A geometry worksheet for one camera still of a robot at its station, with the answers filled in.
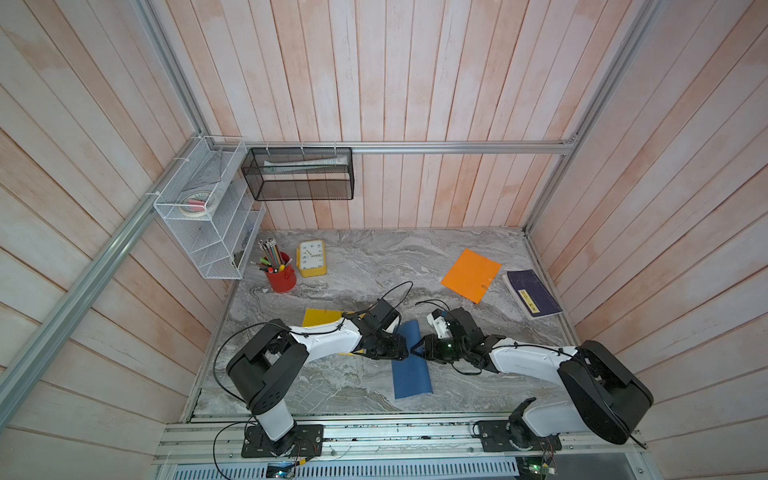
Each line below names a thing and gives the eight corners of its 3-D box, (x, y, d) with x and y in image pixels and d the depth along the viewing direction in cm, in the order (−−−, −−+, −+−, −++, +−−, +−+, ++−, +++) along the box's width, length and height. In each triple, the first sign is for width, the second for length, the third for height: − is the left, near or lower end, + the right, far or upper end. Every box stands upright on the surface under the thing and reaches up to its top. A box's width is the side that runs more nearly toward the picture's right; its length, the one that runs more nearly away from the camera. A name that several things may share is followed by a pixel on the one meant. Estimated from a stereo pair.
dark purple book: (527, 321, 97) (530, 317, 95) (499, 277, 109) (502, 273, 106) (558, 313, 99) (562, 309, 97) (528, 271, 110) (531, 266, 108)
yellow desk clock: (293, 276, 108) (291, 271, 106) (300, 246, 118) (298, 240, 115) (325, 276, 108) (324, 271, 106) (329, 246, 118) (328, 240, 115)
